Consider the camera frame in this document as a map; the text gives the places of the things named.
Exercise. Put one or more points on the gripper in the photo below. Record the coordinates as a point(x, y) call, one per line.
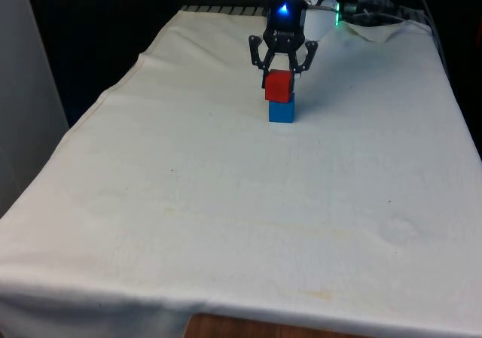
point(285, 22)

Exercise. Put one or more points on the red cube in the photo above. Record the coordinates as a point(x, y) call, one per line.
point(278, 86)

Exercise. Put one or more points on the blue cube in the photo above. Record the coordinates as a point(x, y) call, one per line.
point(281, 112)

